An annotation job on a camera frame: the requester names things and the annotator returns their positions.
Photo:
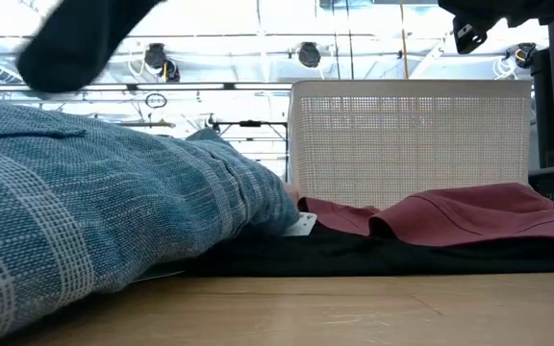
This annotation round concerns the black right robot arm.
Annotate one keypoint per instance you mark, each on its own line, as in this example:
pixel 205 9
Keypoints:
pixel 498 9

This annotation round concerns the black round background object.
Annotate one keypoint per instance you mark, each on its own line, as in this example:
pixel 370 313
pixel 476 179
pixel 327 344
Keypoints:
pixel 155 56
pixel 309 54
pixel 525 54

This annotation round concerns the dark navy sock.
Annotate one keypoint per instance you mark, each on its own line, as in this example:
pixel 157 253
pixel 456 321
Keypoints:
pixel 75 43

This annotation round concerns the black cloth garment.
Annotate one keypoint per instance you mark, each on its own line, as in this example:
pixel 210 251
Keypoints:
pixel 354 254

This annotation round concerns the white perforated plastic basket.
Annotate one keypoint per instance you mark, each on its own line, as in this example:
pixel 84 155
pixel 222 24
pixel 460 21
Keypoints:
pixel 402 144

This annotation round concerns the maroon cloth garment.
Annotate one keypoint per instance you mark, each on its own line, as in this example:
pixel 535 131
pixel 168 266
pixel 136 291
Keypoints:
pixel 450 211

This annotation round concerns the white paper label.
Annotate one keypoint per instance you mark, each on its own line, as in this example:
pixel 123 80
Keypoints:
pixel 302 225

